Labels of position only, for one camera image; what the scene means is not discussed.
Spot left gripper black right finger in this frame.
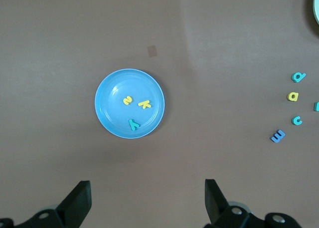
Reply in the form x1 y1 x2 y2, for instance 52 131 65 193
204 179 303 228

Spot blue plate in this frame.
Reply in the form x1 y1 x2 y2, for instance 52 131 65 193
94 68 165 140

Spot blue letter m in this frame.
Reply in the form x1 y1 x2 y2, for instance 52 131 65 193
270 129 286 143

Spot teal letter y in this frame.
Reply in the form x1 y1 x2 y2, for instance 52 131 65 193
128 119 141 132

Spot yellow letter k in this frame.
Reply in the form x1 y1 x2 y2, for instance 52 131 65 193
138 99 152 110

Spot pale green plate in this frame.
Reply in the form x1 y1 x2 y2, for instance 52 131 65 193
309 0 319 26

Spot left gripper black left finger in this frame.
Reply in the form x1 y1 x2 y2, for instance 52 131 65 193
0 180 92 228

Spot teal letter d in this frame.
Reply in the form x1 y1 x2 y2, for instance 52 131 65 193
290 72 307 83

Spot brown table cover sheet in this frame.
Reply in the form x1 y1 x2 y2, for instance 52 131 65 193
0 0 319 228

